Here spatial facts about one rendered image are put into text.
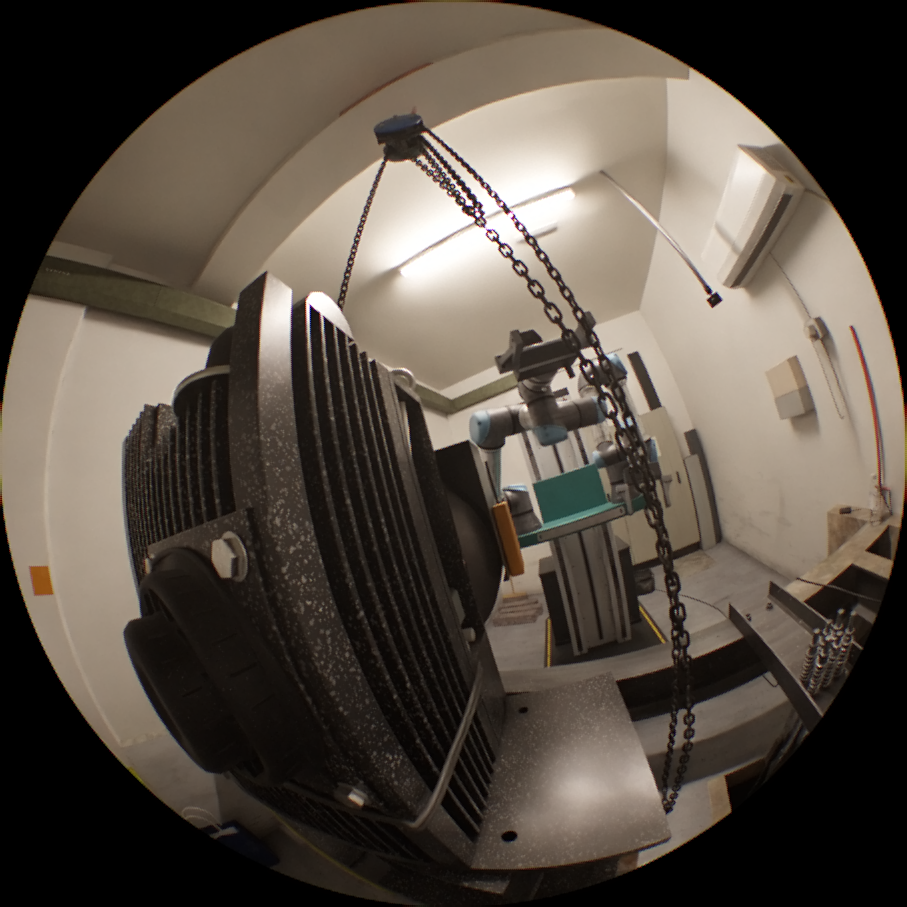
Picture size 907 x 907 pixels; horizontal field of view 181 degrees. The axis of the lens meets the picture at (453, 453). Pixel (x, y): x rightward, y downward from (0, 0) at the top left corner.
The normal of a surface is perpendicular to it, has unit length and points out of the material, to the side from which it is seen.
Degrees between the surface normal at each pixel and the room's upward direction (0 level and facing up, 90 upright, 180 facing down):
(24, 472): 90
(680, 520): 90
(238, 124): 180
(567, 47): 180
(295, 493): 90
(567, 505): 90
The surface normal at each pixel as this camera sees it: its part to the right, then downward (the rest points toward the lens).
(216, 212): 0.27, 0.95
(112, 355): 0.86, -0.32
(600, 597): -0.30, -0.09
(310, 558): 0.93, -0.30
